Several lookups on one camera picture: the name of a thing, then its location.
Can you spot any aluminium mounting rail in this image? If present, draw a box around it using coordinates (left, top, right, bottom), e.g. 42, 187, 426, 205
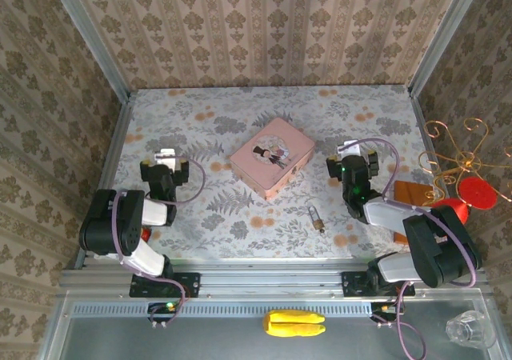
59, 258, 487, 297

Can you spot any gold wire stand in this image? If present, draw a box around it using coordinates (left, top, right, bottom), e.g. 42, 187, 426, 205
418, 118, 512, 209

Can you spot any orange wooden board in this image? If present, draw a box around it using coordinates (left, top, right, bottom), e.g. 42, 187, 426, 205
393, 180, 435, 243

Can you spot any aluminium frame post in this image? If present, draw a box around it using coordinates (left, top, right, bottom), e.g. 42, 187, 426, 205
44, 0, 133, 103
407, 0, 487, 97

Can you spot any floral table cover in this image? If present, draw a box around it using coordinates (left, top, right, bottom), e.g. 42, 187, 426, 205
95, 86, 459, 261

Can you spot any red egg-shaped ornament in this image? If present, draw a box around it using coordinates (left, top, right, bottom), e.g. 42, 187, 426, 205
431, 198, 470, 225

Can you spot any pink tin box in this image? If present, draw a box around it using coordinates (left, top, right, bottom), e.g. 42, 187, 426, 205
230, 117, 316, 202

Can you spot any red round disc ornament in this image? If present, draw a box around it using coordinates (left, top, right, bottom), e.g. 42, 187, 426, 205
458, 176, 498, 210

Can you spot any slotted grey cable duct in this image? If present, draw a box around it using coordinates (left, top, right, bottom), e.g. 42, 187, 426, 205
71, 300, 379, 317

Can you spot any clear glass cup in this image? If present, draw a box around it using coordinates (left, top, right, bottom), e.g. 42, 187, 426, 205
446, 310, 497, 350

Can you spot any yellow toy banana bunch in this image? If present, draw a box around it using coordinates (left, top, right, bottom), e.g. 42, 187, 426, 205
262, 310, 327, 338

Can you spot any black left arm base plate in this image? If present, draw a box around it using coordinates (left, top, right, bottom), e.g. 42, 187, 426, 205
129, 272, 201, 299

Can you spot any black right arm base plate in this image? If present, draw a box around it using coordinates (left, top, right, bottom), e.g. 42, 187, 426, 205
341, 270, 416, 298

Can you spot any small brass padlock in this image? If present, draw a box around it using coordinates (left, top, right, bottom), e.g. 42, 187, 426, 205
307, 204, 326, 233

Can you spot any grey metal shelf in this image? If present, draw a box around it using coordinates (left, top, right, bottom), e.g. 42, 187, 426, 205
38, 291, 507, 360

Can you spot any aluminium side rail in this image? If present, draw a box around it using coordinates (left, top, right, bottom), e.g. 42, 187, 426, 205
407, 91, 471, 267
74, 95, 135, 269

